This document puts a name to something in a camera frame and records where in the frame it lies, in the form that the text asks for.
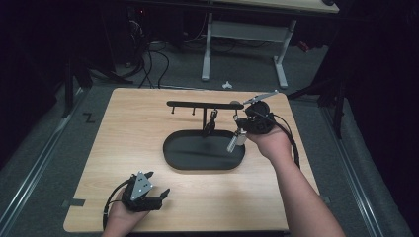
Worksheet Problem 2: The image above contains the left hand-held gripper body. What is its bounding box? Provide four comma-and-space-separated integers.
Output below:
121, 170, 164, 212

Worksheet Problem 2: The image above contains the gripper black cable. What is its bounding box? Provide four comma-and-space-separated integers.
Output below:
102, 179, 133, 231
253, 110, 301, 170

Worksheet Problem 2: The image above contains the bundle of black floor cables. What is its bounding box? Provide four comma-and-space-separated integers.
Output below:
125, 19, 171, 89

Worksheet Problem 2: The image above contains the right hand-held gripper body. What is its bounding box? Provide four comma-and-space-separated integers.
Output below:
235, 90, 280, 135

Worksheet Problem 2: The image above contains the white-legged desk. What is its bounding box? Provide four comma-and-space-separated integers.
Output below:
200, 0, 340, 89

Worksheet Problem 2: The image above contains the grey tape strip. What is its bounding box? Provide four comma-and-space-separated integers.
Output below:
61, 197, 86, 208

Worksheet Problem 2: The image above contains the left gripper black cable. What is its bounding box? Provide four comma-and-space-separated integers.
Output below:
102, 179, 133, 231

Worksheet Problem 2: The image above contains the person's left hand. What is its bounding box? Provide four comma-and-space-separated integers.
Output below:
104, 189, 150, 231

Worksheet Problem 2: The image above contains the black key rack with tray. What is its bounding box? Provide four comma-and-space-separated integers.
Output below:
162, 100, 247, 172

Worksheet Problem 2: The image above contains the black tripod stand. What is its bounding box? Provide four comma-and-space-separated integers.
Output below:
286, 58, 351, 140

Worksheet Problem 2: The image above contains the silver car key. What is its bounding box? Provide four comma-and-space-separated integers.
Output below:
226, 114, 248, 154

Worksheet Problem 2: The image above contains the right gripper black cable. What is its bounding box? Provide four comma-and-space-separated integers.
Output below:
253, 110, 301, 170

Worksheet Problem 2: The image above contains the black car key with strap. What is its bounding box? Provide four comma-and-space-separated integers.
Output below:
203, 109, 219, 138

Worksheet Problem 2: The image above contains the person's right hand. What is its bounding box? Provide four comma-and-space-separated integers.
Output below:
246, 125, 293, 166

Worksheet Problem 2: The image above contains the metal floor rail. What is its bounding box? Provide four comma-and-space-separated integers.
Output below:
0, 88, 87, 233
319, 106, 387, 237

